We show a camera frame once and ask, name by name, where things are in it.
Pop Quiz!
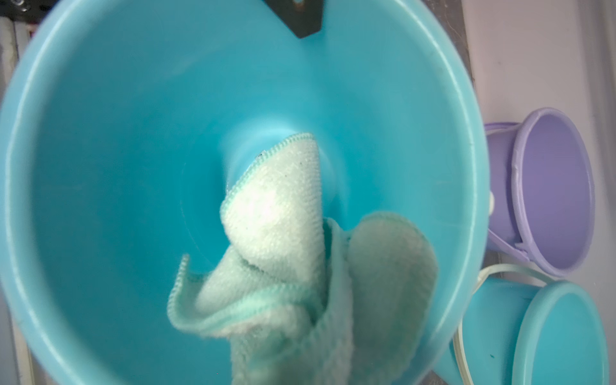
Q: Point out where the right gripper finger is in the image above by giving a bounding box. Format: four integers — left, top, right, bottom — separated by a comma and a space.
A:
265, 0, 324, 39

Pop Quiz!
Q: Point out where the teal plastic bucket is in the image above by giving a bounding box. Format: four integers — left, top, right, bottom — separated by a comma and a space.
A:
434, 264, 610, 384
1, 1, 489, 384

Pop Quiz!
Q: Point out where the light green microfiber cloth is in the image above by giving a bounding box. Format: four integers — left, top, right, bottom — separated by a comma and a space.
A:
167, 133, 438, 384

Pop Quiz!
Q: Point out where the purple plastic bucket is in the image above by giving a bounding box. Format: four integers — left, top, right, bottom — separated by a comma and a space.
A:
484, 107, 595, 277

